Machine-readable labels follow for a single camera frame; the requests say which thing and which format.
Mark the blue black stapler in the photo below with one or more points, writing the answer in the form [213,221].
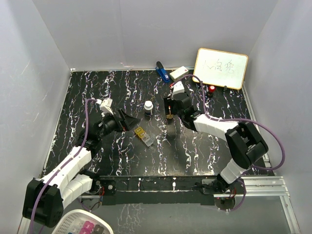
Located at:
[162,72]

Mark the white plastic basket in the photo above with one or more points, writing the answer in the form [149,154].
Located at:
[82,222]

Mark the white green small box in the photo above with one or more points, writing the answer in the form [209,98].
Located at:
[178,73]

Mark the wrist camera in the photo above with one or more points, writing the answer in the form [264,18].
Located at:
[177,88]
[105,105]

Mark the yellow clear weekly pill organizer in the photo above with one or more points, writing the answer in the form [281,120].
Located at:
[148,139]

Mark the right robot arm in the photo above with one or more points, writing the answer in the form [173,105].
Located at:
[245,142]

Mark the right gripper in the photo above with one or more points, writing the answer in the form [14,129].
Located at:
[169,102]

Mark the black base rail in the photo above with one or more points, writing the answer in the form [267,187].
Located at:
[165,190]

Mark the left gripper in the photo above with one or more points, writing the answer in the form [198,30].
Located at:
[125,122]

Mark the white cap pill bottle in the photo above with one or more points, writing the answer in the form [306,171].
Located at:
[148,108]

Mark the red emergency stop button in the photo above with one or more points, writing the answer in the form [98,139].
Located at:
[211,90]

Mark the clear jar of yellow capsules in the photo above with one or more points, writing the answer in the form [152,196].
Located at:
[169,116]

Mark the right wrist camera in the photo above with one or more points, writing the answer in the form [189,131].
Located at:
[177,88]

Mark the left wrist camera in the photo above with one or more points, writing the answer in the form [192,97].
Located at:
[105,105]

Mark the small whiteboard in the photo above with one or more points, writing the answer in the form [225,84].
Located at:
[220,68]

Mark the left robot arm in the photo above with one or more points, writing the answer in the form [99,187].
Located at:
[47,197]

